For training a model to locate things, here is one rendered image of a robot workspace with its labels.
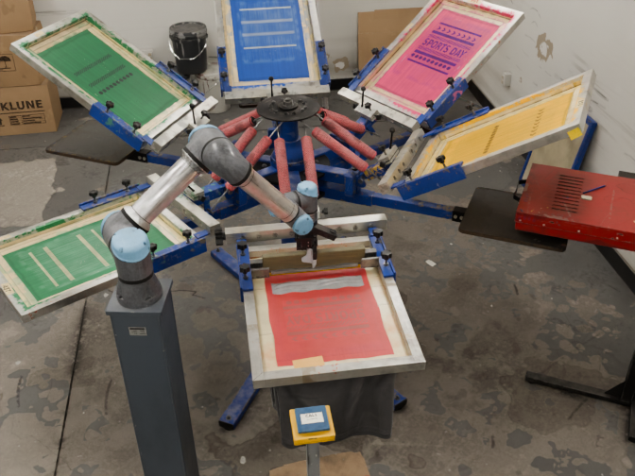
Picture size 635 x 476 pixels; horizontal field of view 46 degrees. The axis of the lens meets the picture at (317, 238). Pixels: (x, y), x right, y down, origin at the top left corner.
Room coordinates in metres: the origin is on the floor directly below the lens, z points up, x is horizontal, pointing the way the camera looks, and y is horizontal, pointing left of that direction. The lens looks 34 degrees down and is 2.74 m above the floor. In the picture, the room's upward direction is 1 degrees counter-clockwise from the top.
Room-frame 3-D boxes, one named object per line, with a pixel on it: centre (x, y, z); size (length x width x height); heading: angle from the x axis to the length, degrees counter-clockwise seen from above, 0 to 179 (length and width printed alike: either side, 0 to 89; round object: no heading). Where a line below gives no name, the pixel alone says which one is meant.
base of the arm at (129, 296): (2.00, 0.60, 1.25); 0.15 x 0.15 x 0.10
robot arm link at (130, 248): (2.00, 0.60, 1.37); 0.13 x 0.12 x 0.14; 27
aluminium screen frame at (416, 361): (2.22, -0.02, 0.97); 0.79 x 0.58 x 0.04; 8
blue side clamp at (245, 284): (2.42, 0.29, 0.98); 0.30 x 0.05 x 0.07; 8
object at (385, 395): (1.94, -0.06, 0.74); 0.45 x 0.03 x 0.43; 98
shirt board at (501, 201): (3.02, -0.49, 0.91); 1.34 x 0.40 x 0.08; 68
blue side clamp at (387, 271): (2.50, -0.26, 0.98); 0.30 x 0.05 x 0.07; 8
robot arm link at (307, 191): (2.43, 0.04, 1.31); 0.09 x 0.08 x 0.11; 117
